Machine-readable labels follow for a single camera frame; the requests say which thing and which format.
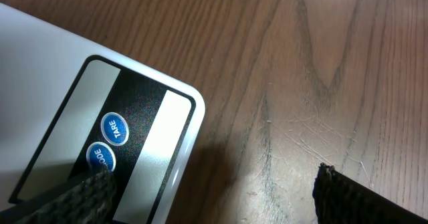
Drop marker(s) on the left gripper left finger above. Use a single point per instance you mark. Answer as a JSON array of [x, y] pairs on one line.
[[85, 198]]

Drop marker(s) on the white digital kitchen scale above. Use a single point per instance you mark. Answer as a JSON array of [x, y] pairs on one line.
[[69, 104]]

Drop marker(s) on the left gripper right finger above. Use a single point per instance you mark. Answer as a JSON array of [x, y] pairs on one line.
[[340, 200]]

